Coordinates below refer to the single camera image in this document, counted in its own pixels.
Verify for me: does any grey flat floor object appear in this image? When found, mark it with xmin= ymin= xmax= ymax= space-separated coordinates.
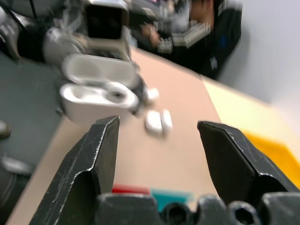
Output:
xmin=0 ymin=154 xmax=34 ymax=177

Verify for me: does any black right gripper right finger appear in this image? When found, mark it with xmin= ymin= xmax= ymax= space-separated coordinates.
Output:
xmin=197 ymin=120 xmax=300 ymax=205

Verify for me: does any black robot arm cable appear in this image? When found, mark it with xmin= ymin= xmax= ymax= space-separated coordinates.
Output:
xmin=0 ymin=0 xmax=38 ymax=32

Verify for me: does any yellow plastic bin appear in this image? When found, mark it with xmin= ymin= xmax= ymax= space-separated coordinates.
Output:
xmin=240 ymin=130 xmax=300 ymax=189

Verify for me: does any white earbud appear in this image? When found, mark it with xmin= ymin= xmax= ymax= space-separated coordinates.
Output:
xmin=144 ymin=108 xmax=173 ymax=139
xmin=146 ymin=87 xmax=160 ymax=103

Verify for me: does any red rectangular block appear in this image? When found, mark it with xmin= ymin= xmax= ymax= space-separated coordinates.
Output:
xmin=112 ymin=184 xmax=151 ymax=195

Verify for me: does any teal rectangular block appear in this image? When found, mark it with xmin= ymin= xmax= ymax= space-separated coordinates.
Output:
xmin=150 ymin=187 xmax=196 ymax=212

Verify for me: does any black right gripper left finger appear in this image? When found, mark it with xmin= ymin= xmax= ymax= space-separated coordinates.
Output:
xmin=29 ymin=115 xmax=120 ymax=225

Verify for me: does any white earbud case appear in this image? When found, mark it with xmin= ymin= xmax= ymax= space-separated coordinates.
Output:
xmin=59 ymin=53 xmax=140 ymax=123

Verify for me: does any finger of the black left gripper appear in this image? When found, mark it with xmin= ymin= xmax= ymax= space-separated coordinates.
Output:
xmin=131 ymin=61 xmax=150 ymax=117

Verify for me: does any person in black jacket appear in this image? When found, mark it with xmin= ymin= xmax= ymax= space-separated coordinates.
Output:
xmin=130 ymin=0 xmax=243 ymax=81

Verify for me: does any brown rounded floor object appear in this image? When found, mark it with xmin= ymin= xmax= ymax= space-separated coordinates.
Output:
xmin=0 ymin=120 xmax=11 ymax=140

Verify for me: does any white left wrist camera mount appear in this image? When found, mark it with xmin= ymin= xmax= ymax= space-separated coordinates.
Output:
xmin=84 ymin=0 xmax=132 ymax=59

